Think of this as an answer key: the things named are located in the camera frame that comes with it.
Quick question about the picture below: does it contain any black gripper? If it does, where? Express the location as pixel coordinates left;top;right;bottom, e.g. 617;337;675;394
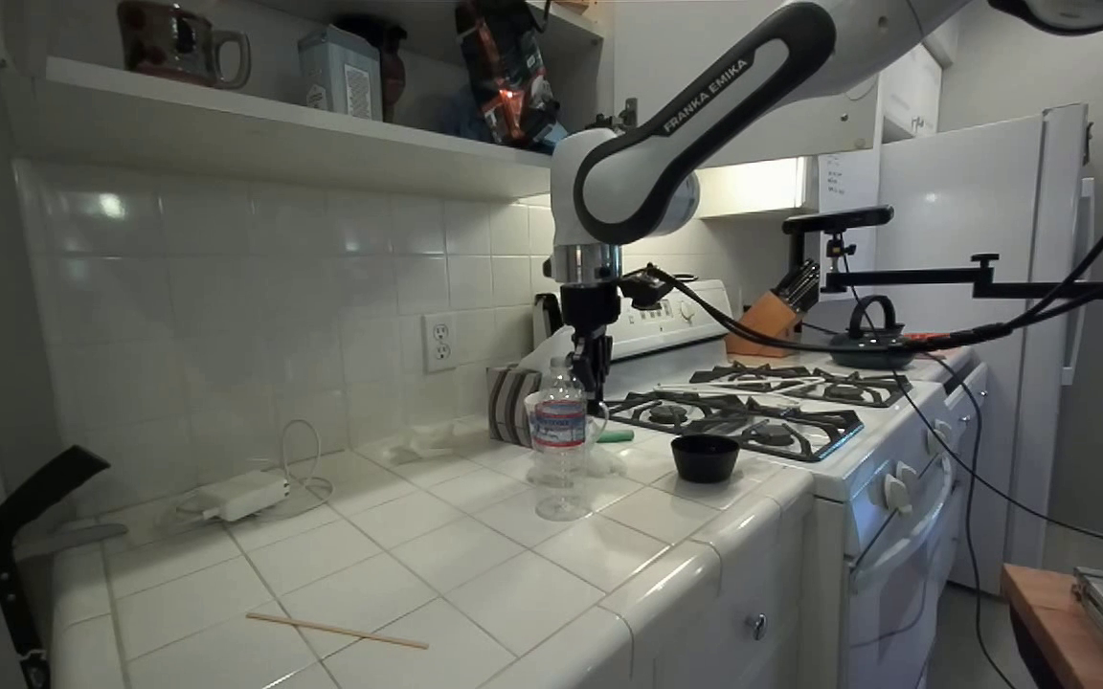
559;281;628;419

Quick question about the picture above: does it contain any black measuring cup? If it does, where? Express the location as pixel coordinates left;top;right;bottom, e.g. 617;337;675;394
666;431;747;487

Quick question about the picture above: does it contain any brown ceramic mug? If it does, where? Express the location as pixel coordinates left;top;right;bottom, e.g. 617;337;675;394
114;0;255;91

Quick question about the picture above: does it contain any clear plastic water bottle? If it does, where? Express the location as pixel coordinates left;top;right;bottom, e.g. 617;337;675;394
525;362;594;525

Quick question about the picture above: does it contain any striped oven mitt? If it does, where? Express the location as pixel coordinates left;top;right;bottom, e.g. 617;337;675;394
485;362;552;447

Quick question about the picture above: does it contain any black stove grate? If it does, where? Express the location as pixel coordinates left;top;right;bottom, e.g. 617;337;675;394
686;362;914;413

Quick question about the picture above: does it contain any white range hood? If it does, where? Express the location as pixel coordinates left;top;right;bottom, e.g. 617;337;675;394
695;152;818;223

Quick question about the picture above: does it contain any black kettle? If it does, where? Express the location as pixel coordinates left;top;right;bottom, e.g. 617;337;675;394
827;294;919;377

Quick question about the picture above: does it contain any white counter cabinet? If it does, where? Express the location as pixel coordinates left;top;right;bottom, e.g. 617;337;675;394
485;492;836;689

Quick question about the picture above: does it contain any white gas stove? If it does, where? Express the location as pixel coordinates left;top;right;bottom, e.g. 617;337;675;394
530;281;995;689

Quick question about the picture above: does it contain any dark vase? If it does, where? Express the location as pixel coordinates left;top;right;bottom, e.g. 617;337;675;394
332;12;415;127

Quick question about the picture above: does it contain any wooden chopstick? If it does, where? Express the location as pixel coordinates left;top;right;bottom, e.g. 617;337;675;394
240;608;434;654

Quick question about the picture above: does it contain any clear storage jar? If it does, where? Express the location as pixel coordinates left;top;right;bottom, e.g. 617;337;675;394
295;29;386;127

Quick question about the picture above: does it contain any white refrigerator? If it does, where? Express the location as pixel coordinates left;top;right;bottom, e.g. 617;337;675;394
817;104;1099;604

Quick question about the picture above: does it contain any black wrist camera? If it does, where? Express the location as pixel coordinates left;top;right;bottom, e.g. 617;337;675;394
622;266;677;314

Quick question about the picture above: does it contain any white wall outlet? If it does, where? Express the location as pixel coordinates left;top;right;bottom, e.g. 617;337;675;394
416;311;463;381

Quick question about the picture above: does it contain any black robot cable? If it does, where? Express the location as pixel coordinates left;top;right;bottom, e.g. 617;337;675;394
640;147;1103;358

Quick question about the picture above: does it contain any white adapter cable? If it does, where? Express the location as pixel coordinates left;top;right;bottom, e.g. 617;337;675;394
271;419;341;507

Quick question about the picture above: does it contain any white wall shelf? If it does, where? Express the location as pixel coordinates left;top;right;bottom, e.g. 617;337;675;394
40;55;563;206

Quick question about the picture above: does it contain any black hanging cable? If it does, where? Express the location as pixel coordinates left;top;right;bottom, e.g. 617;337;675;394
894;362;1103;551

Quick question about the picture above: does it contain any white wall cabinet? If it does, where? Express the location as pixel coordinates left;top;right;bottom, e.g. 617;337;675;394
601;12;949;175

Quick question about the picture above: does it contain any black camera stand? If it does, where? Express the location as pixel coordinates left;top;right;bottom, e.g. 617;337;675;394
0;440;114;689

